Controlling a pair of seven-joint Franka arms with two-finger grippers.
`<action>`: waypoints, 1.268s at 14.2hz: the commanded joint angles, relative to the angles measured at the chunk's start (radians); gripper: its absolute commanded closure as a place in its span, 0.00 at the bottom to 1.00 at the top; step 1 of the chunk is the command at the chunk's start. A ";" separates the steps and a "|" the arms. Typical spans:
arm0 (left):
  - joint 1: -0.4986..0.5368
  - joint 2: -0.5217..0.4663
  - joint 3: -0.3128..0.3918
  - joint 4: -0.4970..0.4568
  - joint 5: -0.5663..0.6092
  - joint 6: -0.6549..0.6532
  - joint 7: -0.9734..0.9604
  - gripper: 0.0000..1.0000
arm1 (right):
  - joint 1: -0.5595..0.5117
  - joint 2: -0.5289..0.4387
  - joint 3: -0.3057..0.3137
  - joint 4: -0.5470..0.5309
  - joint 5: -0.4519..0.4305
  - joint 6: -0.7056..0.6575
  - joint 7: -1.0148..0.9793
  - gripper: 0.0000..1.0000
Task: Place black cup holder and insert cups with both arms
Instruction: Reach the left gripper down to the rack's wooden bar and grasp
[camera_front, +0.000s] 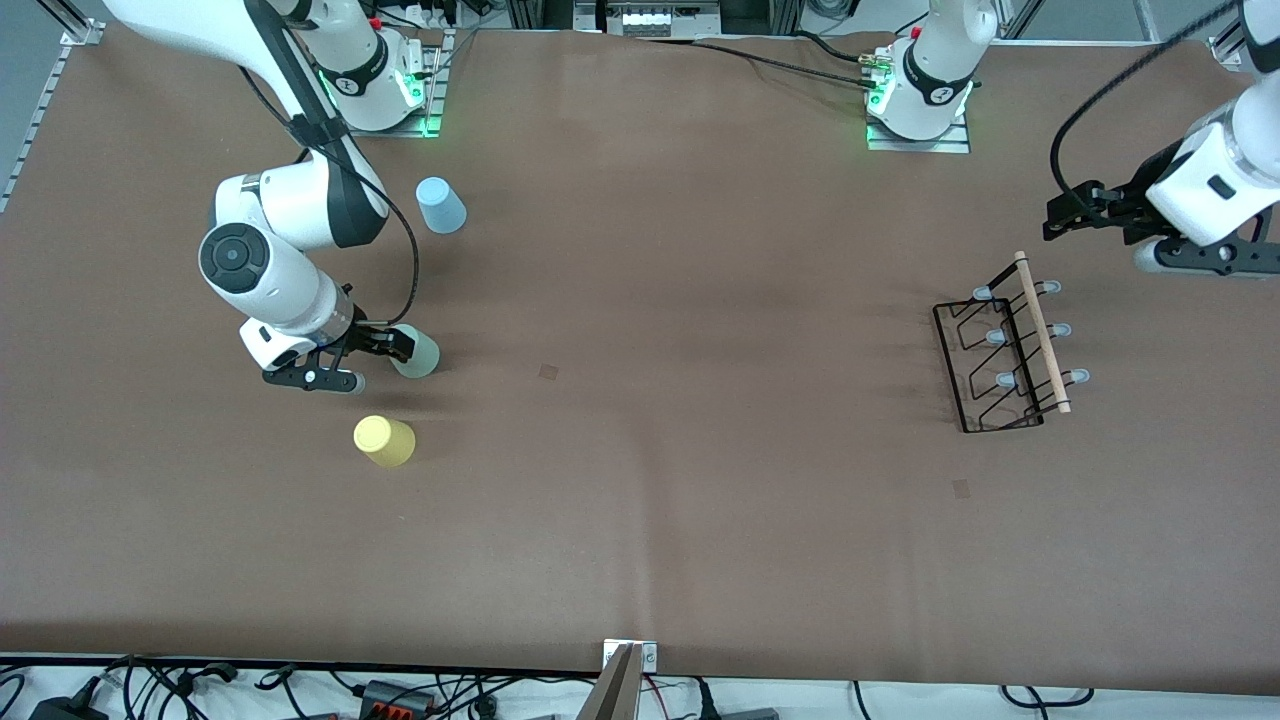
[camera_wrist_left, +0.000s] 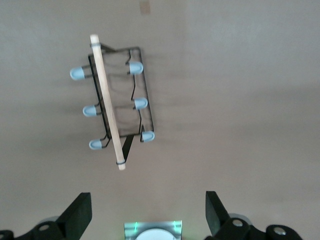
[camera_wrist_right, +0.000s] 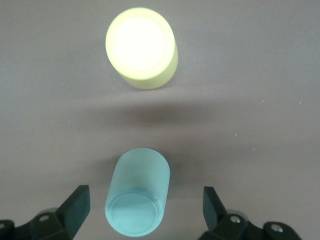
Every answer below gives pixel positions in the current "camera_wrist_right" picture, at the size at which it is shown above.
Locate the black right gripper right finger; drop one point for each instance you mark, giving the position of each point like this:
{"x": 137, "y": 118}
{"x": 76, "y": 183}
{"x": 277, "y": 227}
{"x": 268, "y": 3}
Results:
{"x": 215, "y": 212}

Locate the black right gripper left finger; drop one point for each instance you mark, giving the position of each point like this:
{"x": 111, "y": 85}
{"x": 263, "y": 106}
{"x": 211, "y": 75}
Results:
{"x": 75, "y": 210}

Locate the mint green plastic cup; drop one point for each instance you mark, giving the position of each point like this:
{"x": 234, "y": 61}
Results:
{"x": 137, "y": 190}

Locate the yellow plastic cup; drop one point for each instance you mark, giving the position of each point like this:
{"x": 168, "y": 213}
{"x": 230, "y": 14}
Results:
{"x": 140, "y": 47}

